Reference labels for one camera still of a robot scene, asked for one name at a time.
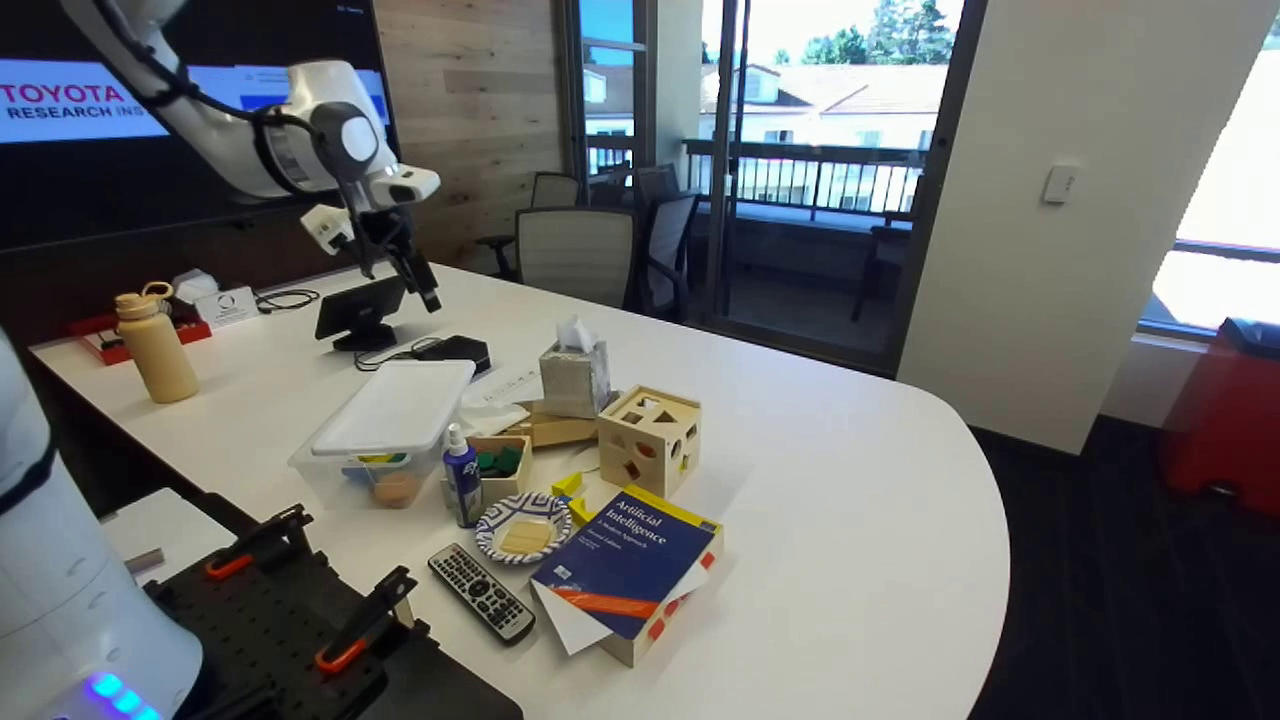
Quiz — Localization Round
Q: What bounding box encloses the small black monitor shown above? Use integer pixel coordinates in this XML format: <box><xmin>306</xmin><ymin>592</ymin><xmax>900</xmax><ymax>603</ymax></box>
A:
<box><xmin>312</xmin><ymin>271</ymin><xmax>413</xmax><ymax>358</ymax></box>

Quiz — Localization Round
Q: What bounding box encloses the beige water bottle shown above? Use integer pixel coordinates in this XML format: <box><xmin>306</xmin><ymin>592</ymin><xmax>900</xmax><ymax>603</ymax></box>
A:
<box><xmin>112</xmin><ymin>275</ymin><xmax>206</xmax><ymax>406</ymax></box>

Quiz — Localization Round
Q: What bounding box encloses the blue patterned plate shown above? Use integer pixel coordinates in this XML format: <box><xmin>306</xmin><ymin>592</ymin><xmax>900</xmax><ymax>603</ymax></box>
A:
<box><xmin>471</xmin><ymin>490</ymin><xmax>580</xmax><ymax>571</ymax></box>

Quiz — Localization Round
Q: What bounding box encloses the clear plastic storage container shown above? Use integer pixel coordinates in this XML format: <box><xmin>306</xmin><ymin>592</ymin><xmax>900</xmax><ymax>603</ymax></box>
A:
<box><xmin>290</xmin><ymin>441</ymin><xmax>460</xmax><ymax>513</ymax></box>

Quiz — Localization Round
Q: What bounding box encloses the wooden shape sorter cube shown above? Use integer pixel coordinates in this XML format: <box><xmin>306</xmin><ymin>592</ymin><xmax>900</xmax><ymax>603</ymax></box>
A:
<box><xmin>591</xmin><ymin>383</ymin><xmax>706</xmax><ymax>498</ymax></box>

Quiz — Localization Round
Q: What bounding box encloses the grey mesh office chair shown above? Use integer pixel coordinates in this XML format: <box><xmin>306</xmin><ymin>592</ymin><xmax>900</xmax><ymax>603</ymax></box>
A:
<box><xmin>511</xmin><ymin>203</ymin><xmax>642</xmax><ymax>311</ymax></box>

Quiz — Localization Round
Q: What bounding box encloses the dark office chair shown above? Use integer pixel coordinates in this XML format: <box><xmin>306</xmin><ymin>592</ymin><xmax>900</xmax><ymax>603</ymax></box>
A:
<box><xmin>629</xmin><ymin>164</ymin><xmax>706</xmax><ymax>325</ymax></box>

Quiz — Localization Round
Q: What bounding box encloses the red cabinet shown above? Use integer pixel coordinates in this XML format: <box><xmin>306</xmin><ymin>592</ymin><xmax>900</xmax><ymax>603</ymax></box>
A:
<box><xmin>1155</xmin><ymin>314</ymin><xmax>1280</xmax><ymax>523</ymax></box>

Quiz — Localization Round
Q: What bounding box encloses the coiled grey cable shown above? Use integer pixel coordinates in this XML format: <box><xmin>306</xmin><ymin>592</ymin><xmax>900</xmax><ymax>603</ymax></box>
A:
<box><xmin>252</xmin><ymin>281</ymin><xmax>325</xmax><ymax>319</ymax></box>

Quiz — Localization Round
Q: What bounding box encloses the blue white glue bottle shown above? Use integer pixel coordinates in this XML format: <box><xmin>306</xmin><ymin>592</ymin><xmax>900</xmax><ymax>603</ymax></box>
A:
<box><xmin>439</xmin><ymin>419</ymin><xmax>489</xmax><ymax>526</ymax></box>

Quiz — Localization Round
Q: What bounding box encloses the small yellow block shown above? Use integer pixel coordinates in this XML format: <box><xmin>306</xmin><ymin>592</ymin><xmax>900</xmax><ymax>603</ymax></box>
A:
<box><xmin>547</xmin><ymin>466</ymin><xmax>599</xmax><ymax>526</ymax></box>

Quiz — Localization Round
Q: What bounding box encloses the balcony railing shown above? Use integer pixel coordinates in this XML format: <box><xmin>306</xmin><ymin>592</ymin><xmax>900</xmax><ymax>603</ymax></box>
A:
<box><xmin>682</xmin><ymin>137</ymin><xmax>934</xmax><ymax>222</ymax></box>

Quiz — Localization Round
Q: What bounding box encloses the black mounting plate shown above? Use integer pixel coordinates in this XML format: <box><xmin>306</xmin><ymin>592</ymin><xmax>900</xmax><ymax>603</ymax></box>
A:
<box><xmin>141</xmin><ymin>526</ymin><xmax>529</xmax><ymax>720</ymax></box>

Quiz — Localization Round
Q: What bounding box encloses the black clamp with orange handle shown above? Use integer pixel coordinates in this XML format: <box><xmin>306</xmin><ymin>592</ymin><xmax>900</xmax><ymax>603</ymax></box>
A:
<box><xmin>312</xmin><ymin>564</ymin><xmax>421</xmax><ymax>681</ymax></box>
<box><xmin>197</xmin><ymin>498</ymin><xmax>319</xmax><ymax>582</ymax></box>

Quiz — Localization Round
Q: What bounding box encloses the silver tissue dispenser box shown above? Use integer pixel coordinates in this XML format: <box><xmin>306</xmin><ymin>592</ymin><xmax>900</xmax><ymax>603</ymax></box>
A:
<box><xmin>538</xmin><ymin>314</ymin><xmax>616</xmax><ymax>419</ymax></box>

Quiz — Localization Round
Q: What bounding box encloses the small white box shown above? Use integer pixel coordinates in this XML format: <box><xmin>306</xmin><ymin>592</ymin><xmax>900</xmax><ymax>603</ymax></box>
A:
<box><xmin>171</xmin><ymin>269</ymin><xmax>266</xmax><ymax>332</ymax></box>

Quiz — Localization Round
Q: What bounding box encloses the grey remote control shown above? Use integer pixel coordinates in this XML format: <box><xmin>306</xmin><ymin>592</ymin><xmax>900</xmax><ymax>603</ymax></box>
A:
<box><xmin>425</xmin><ymin>541</ymin><xmax>542</xmax><ymax>647</ymax></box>

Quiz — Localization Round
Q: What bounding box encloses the red flat tray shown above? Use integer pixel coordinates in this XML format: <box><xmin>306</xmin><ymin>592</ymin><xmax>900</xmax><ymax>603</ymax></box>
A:
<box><xmin>79</xmin><ymin>305</ymin><xmax>218</xmax><ymax>373</ymax></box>

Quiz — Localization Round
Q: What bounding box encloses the blue textbook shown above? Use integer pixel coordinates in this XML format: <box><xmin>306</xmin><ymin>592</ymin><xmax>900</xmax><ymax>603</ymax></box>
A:
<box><xmin>529</xmin><ymin>489</ymin><xmax>719</xmax><ymax>633</ymax></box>

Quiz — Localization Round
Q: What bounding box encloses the white plastic lid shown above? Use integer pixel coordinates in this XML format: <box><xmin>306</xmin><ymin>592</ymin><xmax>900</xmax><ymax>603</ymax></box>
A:
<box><xmin>307</xmin><ymin>357</ymin><xmax>482</xmax><ymax>460</ymax></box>

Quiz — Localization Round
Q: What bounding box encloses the wall television screen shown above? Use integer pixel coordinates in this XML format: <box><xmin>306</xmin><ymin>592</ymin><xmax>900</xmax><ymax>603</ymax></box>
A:
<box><xmin>0</xmin><ymin>52</ymin><xmax>396</xmax><ymax>150</ymax></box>

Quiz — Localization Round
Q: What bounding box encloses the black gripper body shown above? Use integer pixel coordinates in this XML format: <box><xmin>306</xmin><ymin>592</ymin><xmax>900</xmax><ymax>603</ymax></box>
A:
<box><xmin>347</xmin><ymin>197</ymin><xmax>434</xmax><ymax>283</ymax></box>

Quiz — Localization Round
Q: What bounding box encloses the small wooden box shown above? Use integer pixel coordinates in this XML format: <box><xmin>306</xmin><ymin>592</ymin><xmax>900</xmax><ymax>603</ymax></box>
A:
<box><xmin>467</xmin><ymin>432</ymin><xmax>538</xmax><ymax>508</ymax></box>

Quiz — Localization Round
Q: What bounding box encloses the white light switch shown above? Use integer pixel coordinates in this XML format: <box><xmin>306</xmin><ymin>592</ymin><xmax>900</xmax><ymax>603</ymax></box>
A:
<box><xmin>1035</xmin><ymin>159</ymin><xmax>1083</xmax><ymax>210</ymax></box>

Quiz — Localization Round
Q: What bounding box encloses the flat wooden tray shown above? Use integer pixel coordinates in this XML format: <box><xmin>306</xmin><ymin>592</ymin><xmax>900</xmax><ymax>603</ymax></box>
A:
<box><xmin>509</xmin><ymin>395</ymin><xmax>626</xmax><ymax>454</ymax></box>

